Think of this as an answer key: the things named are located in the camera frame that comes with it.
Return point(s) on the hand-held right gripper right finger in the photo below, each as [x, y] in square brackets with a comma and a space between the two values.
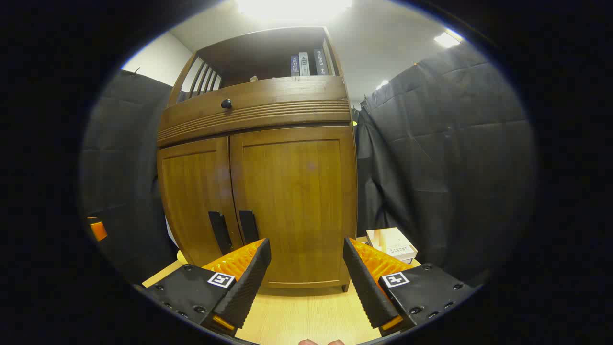
[366, 287]

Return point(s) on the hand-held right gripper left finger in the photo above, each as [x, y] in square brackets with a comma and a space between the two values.
[249, 282]

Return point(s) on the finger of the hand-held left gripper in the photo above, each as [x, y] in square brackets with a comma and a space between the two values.
[98, 231]

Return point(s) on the wooden double-door shoe cabinet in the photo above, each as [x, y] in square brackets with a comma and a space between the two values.
[306, 285]

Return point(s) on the wooden drawer with black knob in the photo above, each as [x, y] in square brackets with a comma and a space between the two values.
[287, 96]

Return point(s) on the dark blue book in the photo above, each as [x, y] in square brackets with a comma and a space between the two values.
[294, 65]

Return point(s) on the light grey book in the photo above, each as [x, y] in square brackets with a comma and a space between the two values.
[304, 63]

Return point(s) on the small ceiling light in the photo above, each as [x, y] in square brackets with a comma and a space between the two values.
[446, 39]

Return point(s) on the large ceiling light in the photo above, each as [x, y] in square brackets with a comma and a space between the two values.
[292, 8]

